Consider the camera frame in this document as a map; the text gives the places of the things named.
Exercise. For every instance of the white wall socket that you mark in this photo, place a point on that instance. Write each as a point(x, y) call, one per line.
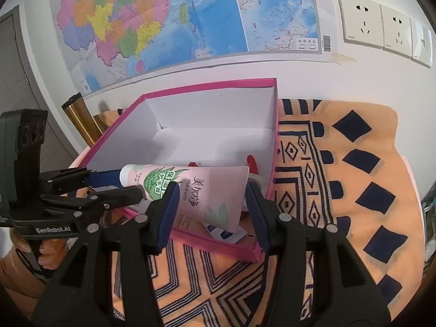
point(361, 20)
point(397, 30)

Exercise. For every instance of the grey door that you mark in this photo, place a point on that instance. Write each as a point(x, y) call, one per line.
point(20, 75)

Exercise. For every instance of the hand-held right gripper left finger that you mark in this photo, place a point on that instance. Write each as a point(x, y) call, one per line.
point(170, 211)

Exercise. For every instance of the red plastic tool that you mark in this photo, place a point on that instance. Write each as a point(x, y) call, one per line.
point(252, 163)

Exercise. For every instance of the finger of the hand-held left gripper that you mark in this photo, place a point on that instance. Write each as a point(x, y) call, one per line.
point(115, 196)
point(105, 178)

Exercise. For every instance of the pink tube with green print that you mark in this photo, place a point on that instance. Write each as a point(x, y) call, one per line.
point(204, 190)

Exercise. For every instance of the gold metal post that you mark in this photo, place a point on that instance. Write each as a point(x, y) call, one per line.
point(101, 124)
point(81, 119)

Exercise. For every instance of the orange plush toy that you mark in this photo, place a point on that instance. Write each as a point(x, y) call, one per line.
point(114, 115)

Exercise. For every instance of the person's left forearm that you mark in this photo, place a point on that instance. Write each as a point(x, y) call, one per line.
point(17, 279)

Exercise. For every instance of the white wall switch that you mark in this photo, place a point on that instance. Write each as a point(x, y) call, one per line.
point(422, 42)

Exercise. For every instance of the colourful wall map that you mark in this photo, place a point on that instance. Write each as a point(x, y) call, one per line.
point(153, 24)

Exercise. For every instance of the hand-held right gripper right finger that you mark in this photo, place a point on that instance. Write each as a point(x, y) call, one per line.
point(255, 211)

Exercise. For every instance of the pink cardboard box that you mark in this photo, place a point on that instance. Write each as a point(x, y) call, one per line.
point(211, 115)

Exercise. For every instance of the person's left hand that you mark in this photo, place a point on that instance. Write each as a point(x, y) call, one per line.
point(54, 252)

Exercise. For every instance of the blue and white card box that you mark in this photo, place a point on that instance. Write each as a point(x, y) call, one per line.
point(223, 234)

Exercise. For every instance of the orange patterned blanket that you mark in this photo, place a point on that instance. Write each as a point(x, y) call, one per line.
point(357, 194)

